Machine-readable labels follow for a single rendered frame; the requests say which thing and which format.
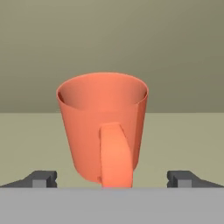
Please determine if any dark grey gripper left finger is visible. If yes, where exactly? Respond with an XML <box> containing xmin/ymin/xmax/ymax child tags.
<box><xmin>0</xmin><ymin>170</ymin><xmax>58</xmax><ymax>188</ymax></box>

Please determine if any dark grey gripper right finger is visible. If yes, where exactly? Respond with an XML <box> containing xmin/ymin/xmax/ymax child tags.
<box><xmin>166</xmin><ymin>170</ymin><xmax>224</xmax><ymax>188</ymax></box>

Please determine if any orange mug with handle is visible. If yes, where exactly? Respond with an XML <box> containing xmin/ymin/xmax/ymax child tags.
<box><xmin>55</xmin><ymin>72</ymin><xmax>150</xmax><ymax>189</ymax></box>

